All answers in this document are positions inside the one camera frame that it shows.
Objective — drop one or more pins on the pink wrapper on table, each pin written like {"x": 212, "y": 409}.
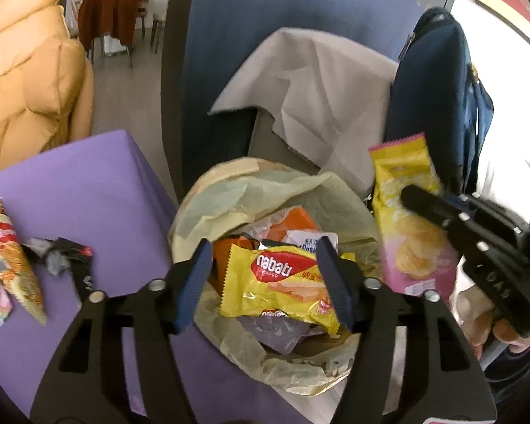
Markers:
{"x": 6, "y": 305}

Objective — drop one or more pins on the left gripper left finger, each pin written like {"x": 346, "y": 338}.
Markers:
{"x": 188, "y": 281}

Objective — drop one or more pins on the purple tablecloth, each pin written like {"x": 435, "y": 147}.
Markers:
{"x": 101, "y": 192}

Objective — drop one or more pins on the grey cloth on chair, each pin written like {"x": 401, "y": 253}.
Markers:
{"x": 328, "y": 97}

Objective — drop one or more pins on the yellow pink chips bag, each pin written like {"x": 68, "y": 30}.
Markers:
{"x": 415, "y": 253}

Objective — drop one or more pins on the pink kleenex tissue pack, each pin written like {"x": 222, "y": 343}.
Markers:
{"x": 308, "y": 239}

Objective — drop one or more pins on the gold floral crumpled wrapper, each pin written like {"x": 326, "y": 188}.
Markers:
{"x": 16, "y": 273}

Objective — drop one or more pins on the tan leather armchair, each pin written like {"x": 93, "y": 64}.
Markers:
{"x": 46, "y": 81}

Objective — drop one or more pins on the green trash bag bin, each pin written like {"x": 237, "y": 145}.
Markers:
{"x": 240, "y": 192}

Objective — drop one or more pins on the blue partition panel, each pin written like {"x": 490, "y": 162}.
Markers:
{"x": 207, "y": 41}

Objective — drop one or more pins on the lilac yogurt lid wrapper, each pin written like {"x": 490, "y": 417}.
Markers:
{"x": 281, "y": 334}

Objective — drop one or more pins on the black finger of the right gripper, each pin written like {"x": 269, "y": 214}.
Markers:
{"x": 429, "y": 206}

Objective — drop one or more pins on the orange snack bag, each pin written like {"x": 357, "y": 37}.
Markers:
{"x": 273, "y": 227}

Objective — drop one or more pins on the right bare hand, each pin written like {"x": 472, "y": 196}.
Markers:
{"x": 478, "y": 320}

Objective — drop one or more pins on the navy blue jacket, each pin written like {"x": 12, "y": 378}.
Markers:
{"x": 437, "y": 92}

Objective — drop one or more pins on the chair with brown cloth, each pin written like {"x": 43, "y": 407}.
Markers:
{"x": 116, "y": 18}

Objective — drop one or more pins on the black crumpled wrapper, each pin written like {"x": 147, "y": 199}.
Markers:
{"x": 63, "y": 256}

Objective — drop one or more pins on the yellow nabati wafer bag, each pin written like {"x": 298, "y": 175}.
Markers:
{"x": 280, "y": 281}

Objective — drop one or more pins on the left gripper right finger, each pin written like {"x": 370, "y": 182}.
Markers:
{"x": 340, "y": 295}

